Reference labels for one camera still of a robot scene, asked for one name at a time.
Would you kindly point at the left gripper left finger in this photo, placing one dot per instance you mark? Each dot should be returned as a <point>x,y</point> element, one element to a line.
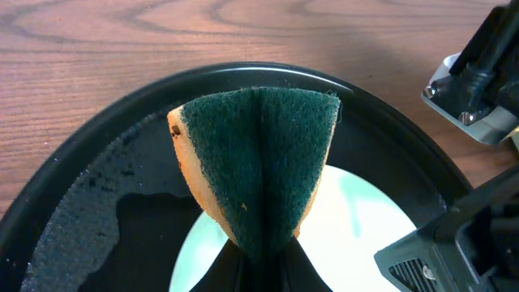
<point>224,275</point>

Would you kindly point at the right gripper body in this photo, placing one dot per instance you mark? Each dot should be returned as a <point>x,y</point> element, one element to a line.
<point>473,247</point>

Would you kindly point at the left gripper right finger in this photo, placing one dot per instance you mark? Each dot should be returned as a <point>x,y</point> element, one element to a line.
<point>299,273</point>

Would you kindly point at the light blue plate top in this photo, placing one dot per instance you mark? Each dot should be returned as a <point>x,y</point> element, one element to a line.
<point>350,220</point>

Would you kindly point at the green yellow sponge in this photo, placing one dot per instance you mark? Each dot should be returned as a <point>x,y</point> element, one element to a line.
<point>253,160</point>

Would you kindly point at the black round tray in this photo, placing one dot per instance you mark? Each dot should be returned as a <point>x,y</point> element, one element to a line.
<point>108,211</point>

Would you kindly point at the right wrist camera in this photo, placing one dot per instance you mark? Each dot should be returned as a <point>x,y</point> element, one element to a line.
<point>477,89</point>

